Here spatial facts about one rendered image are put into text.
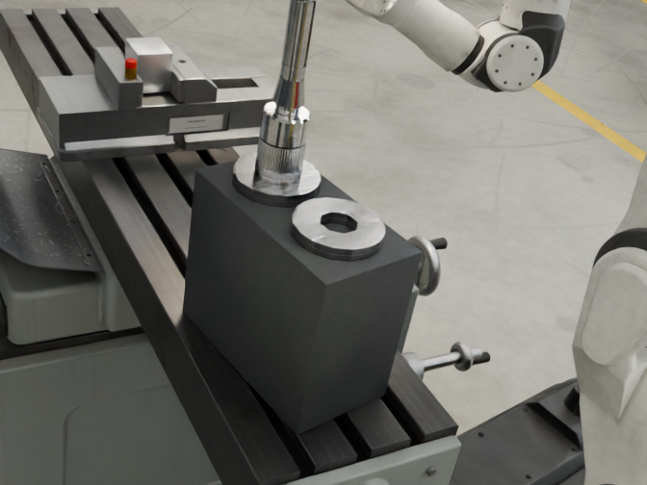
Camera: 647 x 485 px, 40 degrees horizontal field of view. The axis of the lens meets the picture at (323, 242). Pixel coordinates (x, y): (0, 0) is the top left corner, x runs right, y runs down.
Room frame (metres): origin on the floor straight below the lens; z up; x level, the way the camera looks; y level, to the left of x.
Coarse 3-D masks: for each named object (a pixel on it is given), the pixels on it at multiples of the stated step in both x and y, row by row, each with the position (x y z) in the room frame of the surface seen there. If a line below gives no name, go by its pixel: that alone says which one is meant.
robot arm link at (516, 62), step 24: (504, 0) 1.26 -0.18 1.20; (528, 0) 1.21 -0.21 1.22; (552, 0) 1.22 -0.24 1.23; (480, 24) 1.29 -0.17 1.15; (504, 24) 1.23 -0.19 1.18; (528, 24) 1.19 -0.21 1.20; (552, 24) 1.20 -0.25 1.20; (504, 48) 1.17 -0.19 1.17; (528, 48) 1.18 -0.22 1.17; (552, 48) 1.19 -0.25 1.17; (504, 72) 1.17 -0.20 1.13; (528, 72) 1.17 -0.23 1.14
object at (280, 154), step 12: (264, 132) 0.78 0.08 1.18; (276, 132) 0.77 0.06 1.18; (288, 132) 0.77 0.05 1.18; (300, 132) 0.78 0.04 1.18; (264, 144) 0.78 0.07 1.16; (276, 144) 0.77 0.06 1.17; (288, 144) 0.77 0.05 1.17; (300, 144) 0.78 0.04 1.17; (264, 156) 0.77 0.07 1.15; (276, 156) 0.77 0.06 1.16; (288, 156) 0.77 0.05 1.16; (300, 156) 0.78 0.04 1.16; (264, 168) 0.77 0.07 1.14; (276, 168) 0.77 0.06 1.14; (288, 168) 0.77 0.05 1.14; (300, 168) 0.79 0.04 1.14; (264, 180) 0.77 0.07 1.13; (276, 180) 0.77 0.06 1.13; (288, 180) 0.77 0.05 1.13
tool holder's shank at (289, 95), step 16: (304, 0) 0.79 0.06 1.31; (288, 16) 0.79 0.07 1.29; (304, 16) 0.78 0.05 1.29; (288, 32) 0.78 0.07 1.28; (304, 32) 0.78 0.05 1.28; (288, 48) 0.78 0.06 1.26; (304, 48) 0.78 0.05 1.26; (288, 64) 0.78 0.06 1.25; (304, 64) 0.79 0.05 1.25; (288, 80) 0.78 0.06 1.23; (304, 80) 0.79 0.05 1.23; (272, 96) 0.79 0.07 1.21; (288, 96) 0.78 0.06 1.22; (304, 96) 0.79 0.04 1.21; (288, 112) 0.78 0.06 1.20
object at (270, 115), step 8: (272, 104) 0.80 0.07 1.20; (264, 112) 0.78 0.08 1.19; (272, 112) 0.78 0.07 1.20; (304, 112) 0.80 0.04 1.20; (264, 120) 0.78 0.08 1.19; (272, 120) 0.77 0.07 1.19; (280, 120) 0.77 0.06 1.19; (288, 120) 0.77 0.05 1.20; (296, 120) 0.77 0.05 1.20; (304, 120) 0.78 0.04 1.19; (280, 128) 0.77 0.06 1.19; (288, 128) 0.77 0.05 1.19; (296, 128) 0.77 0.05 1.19; (304, 128) 0.78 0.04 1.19
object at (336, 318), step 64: (256, 192) 0.75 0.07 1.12; (320, 192) 0.79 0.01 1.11; (192, 256) 0.79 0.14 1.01; (256, 256) 0.71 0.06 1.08; (320, 256) 0.68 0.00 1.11; (384, 256) 0.70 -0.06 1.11; (192, 320) 0.78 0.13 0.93; (256, 320) 0.70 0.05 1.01; (320, 320) 0.64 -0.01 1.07; (384, 320) 0.70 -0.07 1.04; (256, 384) 0.69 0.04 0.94; (320, 384) 0.65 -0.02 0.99; (384, 384) 0.71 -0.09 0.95
